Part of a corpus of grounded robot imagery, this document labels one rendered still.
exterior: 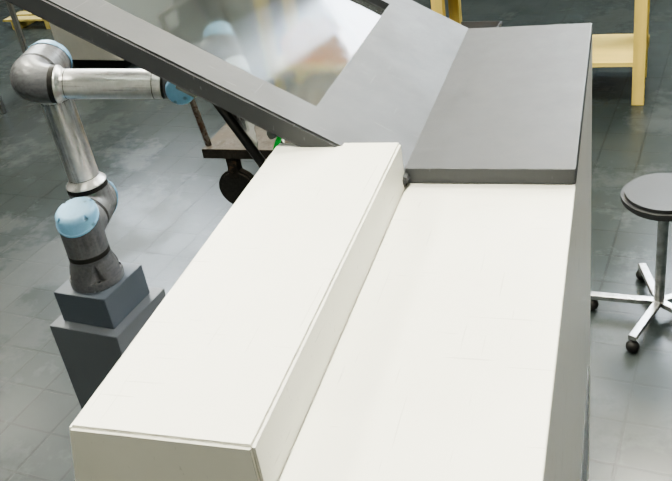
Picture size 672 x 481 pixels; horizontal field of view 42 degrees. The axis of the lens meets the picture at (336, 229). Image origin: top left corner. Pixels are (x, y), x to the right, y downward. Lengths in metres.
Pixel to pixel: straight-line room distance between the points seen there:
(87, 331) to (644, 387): 1.90
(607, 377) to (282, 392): 2.43
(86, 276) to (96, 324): 0.15
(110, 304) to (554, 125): 1.38
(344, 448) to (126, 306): 1.60
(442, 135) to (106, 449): 0.86
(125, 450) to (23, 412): 2.72
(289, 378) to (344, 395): 0.10
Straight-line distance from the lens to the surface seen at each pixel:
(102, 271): 2.49
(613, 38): 5.63
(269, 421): 0.95
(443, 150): 1.53
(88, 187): 2.52
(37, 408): 3.70
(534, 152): 1.50
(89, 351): 2.59
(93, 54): 7.28
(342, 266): 1.16
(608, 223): 4.18
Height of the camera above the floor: 2.17
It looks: 30 degrees down
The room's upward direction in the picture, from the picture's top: 9 degrees counter-clockwise
